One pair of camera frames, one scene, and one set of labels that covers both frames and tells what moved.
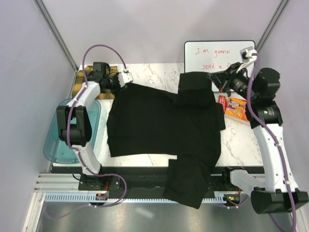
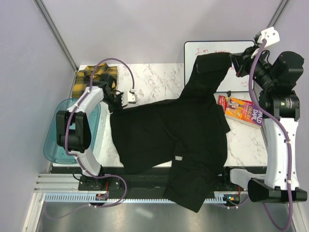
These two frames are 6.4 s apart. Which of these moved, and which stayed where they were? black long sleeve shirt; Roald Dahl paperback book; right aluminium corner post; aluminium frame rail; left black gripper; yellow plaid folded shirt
Moved: left black gripper; black long sleeve shirt
Stayed: right aluminium corner post; Roald Dahl paperback book; yellow plaid folded shirt; aluminium frame rail
